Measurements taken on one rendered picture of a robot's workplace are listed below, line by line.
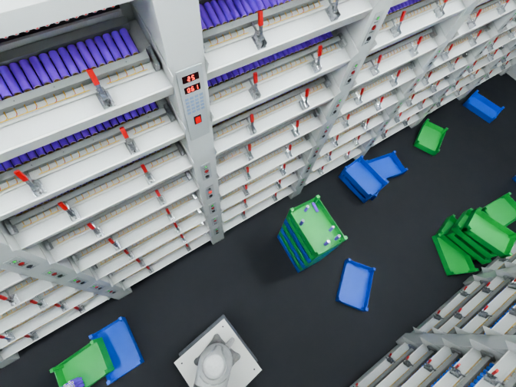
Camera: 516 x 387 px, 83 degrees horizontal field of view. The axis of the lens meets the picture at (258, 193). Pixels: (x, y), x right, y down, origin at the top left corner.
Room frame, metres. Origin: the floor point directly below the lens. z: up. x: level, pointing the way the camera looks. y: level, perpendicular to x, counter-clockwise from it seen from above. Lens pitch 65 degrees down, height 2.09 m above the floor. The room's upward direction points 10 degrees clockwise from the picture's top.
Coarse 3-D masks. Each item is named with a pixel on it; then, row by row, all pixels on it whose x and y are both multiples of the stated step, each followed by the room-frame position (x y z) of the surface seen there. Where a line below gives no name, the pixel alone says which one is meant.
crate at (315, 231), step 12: (312, 204) 0.75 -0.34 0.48; (300, 216) 0.66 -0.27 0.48; (312, 216) 0.68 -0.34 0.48; (324, 216) 0.69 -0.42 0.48; (300, 228) 0.57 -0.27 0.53; (312, 228) 0.60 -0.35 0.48; (324, 228) 0.61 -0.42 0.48; (336, 228) 0.61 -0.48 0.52; (312, 240) 0.53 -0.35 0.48; (324, 240) 0.54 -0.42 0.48; (336, 240) 0.55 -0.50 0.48; (312, 252) 0.46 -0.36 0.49; (324, 252) 0.46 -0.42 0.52
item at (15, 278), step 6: (0, 270) 0.06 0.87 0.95; (6, 270) 0.06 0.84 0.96; (0, 276) 0.04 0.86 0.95; (6, 276) 0.04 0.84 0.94; (12, 276) 0.05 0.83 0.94; (18, 276) 0.05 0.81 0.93; (24, 276) 0.05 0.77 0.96; (0, 282) 0.02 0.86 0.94; (6, 282) 0.02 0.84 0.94; (12, 282) 0.03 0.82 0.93; (18, 282) 0.03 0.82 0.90; (0, 288) 0.00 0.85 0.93; (6, 288) 0.00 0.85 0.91
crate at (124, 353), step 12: (120, 324) -0.08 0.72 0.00; (96, 336) -0.17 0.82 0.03; (108, 336) -0.16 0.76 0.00; (120, 336) -0.15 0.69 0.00; (132, 336) -0.14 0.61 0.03; (108, 348) -0.22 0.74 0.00; (120, 348) -0.21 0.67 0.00; (132, 348) -0.20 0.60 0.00; (120, 360) -0.27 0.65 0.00; (132, 360) -0.26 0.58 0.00; (120, 372) -0.33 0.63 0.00; (108, 384) -0.39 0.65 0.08
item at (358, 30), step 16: (384, 0) 1.02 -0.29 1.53; (368, 16) 1.00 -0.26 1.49; (384, 16) 1.05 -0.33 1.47; (352, 32) 1.02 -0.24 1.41; (368, 48) 1.05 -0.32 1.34; (352, 64) 1.01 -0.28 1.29; (336, 80) 1.01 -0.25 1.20; (352, 80) 1.04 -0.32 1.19; (336, 96) 1.00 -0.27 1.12; (336, 112) 1.04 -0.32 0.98; (320, 128) 1.00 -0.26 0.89; (320, 144) 1.03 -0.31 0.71; (304, 176) 1.02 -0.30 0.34
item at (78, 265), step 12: (180, 204) 0.50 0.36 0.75; (192, 204) 0.52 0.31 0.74; (156, 216) 0.42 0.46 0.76; (180, 216) 0.45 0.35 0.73; (132, 228) 0.34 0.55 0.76; (144, 228) 0.36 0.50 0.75; (156, 228) 0.37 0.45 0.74; (120, 240) 0.28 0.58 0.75; (132, 240) 0.29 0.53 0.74; (84, 252) 0.20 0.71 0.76; (96, 252) 0.21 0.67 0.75; (108, 252) 0.22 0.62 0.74; (72, 264) 0.14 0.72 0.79; (84, 264) 0.15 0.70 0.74
